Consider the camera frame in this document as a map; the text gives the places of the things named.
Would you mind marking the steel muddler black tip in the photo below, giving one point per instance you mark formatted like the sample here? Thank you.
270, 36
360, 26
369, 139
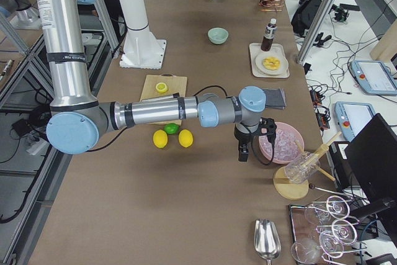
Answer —
175, 95

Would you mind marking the yellow lemon lower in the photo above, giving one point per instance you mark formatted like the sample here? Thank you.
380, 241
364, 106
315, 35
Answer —
160, 138

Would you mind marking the black bag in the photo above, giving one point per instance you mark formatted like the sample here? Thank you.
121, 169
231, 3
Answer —
304, 16

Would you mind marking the wine glass rack tray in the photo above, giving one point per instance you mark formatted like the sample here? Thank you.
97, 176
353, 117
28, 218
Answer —
324, 231

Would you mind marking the green lime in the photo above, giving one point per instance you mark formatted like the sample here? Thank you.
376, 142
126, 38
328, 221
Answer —
171, 128

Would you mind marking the white plate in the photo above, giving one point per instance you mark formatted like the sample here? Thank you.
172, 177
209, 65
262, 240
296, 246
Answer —
281, 70

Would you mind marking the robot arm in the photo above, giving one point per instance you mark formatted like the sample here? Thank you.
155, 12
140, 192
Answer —
79, 119

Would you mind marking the yellow lemon upper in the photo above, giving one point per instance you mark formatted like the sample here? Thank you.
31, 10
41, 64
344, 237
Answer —
185, 138

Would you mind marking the wooden glass drying stand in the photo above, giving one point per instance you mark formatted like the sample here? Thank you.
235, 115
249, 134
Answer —
293, 191

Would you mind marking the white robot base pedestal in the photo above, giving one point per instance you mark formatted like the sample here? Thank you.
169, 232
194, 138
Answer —
141, 49

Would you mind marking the black monitor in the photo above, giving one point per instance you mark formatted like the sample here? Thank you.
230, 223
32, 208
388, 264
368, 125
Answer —
372, 158

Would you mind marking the grey folded cloth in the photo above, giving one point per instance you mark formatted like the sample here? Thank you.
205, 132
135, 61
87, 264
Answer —
275, 98

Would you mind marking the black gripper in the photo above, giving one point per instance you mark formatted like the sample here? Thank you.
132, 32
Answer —
242, 137

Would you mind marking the steel ice scoop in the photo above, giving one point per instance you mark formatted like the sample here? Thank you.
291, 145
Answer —
266, 240

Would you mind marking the half lemon slice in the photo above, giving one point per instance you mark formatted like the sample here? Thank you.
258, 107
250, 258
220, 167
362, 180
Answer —
161, 87

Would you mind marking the wooden cutting board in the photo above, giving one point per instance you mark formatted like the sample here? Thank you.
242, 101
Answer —
175, 84

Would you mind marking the dark tea bottle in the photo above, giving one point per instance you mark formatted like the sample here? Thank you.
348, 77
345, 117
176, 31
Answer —
269, 34

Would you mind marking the aluminium frame post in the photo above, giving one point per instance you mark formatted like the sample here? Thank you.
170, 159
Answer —
321, 14

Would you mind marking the clear glass mug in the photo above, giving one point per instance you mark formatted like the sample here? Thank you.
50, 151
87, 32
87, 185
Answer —
302, 167

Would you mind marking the yellow lemon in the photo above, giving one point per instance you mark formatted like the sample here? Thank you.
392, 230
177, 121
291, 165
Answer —
160, 138
185, 138

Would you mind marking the pink bowl of ice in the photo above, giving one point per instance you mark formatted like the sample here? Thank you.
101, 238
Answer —
285, 149

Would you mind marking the teach pendant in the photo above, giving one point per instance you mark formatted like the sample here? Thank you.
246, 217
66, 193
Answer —
373, 77
352, 117

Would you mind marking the teach pendant near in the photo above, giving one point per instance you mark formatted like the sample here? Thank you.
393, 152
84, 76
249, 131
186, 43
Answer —
352, 117

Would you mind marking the light green bowl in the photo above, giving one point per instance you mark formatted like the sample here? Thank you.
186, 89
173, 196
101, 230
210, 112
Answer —
217, 30

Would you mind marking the glazed donut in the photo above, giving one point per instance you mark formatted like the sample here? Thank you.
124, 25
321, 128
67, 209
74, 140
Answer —
271, 63

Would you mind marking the cream serving tray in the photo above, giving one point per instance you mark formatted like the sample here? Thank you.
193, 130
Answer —
255, 49

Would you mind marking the teach pendant far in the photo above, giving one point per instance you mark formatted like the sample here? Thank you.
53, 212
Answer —
373, 77

